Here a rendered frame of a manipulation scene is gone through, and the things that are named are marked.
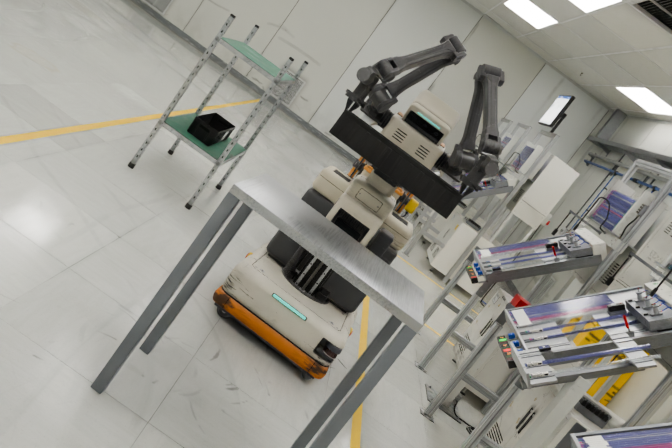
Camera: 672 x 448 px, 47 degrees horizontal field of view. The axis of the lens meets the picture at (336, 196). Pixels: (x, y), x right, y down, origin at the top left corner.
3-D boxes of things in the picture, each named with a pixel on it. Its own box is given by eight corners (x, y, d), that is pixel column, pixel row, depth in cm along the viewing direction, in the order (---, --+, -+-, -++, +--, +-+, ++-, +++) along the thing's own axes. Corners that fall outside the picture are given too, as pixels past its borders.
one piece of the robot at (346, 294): (259, 260, 409) (352, 132, 396) (342, 322, 407) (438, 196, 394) (244, 272, 376) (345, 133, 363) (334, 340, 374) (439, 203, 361)
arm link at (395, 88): (467, 62, 336) (455, 43, 338) (468, 50, 323) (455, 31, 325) (378, 115, 337) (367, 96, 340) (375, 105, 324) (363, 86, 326)
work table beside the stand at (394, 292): (142, 345, 288) (266, 172, 276) (293, 460, 285) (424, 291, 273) (89, 386, 244) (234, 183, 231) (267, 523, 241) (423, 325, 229)
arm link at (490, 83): (499, 76, 330) (475, 69, 328) (505, 67, 325) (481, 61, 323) (499, 159, 308) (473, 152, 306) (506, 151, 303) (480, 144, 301)
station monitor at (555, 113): (547, 128, 792) (572, 95, 785) (536, 124, 849) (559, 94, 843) (557, 136, 792) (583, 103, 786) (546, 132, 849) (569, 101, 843)
